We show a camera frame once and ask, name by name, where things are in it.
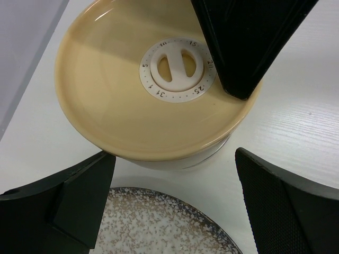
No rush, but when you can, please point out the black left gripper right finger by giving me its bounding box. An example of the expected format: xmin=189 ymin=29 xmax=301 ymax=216
xmin=235 ymin=148 xmax=338 ymax=253

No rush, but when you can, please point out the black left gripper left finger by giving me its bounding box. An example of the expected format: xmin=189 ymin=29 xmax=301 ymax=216
xmin=1 ymin=151 xmax=116 ymax=253

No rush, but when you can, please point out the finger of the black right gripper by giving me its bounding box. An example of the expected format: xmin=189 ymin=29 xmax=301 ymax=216
xmin=191 ymin=0 xmax=317 ymax=100

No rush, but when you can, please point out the beige round lid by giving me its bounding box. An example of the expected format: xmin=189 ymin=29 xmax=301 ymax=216
xmin=55 ymin=1 xmax=260 ymax=161

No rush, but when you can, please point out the steel lunch container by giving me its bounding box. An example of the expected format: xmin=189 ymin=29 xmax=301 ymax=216
xmin=117 ymin=134 xmax=231 ymax=171

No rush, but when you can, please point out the speckled ceramic plate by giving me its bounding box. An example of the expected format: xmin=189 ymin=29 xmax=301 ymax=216
xmin=90 ymin=187 xmax=241 ymax=253

